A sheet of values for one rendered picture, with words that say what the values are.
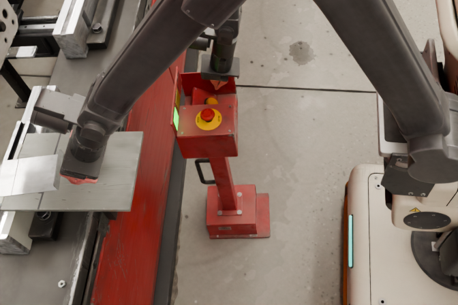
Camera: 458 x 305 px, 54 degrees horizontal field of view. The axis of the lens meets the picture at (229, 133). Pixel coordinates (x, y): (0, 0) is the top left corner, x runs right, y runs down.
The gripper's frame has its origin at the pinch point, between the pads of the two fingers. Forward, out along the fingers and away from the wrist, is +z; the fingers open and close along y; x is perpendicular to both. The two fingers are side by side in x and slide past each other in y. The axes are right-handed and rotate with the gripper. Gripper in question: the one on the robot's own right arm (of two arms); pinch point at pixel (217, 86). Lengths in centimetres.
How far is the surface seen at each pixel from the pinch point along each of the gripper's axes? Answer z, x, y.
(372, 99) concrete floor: 63, -52, -81
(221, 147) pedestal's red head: 7.9, 15.0, -2.5
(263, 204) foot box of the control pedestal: 75, 1, -28
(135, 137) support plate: -16.2, 28.9, 18.4
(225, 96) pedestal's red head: 9.1, -3.8, -3.7
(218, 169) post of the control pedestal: 33.8, 7.9, -4.6
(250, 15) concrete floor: 77, -116, -25
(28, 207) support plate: -12, 44, 38
